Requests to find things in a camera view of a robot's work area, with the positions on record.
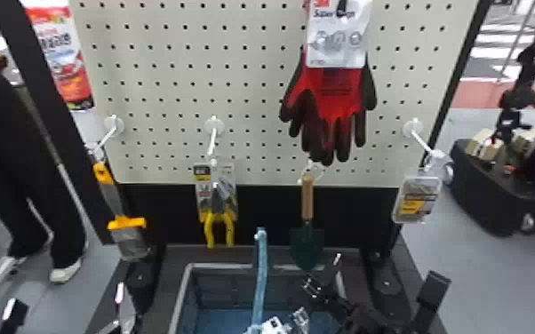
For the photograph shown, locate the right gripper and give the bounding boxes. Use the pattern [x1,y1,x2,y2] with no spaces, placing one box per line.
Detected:
[301,274,344,311]

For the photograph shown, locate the green trowel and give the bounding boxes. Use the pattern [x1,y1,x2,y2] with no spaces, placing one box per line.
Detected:
[290,160,327,272]

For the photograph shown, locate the white packaged tool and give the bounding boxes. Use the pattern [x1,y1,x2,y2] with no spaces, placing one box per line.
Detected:
[245,306,312,334]

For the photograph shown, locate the blue basket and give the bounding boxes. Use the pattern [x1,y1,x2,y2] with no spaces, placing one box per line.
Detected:
[168,227,348,334]

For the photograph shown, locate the yellow pliers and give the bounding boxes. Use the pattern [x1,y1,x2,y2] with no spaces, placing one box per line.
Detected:
[192,160,240,250]

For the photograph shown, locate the clear tool packet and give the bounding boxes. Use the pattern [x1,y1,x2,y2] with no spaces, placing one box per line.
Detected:
[390,155,444,226]

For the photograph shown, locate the red and black gloves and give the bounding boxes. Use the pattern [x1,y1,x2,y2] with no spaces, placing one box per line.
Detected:
[278,0,379,167]

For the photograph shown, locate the yellow scraper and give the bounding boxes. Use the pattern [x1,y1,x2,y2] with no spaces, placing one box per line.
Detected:
[91,160,151,261]

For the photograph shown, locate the white pegboard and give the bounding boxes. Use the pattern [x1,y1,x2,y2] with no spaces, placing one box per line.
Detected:
[0,0,493,328]

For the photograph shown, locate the person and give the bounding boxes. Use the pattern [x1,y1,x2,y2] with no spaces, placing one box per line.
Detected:
[0,13,90,285]

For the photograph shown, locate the red packet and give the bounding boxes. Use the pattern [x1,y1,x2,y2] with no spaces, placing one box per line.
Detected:
[23,0,95,112]

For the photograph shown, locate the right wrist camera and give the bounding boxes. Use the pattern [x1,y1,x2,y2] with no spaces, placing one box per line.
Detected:
[411,269,453,334]

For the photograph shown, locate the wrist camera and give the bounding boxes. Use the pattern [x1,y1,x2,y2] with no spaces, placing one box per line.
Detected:
[0,298,30,334]
[411,269,453,334]

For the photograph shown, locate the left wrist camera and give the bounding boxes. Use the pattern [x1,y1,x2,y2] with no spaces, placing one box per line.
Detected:
[0,298,30,334]

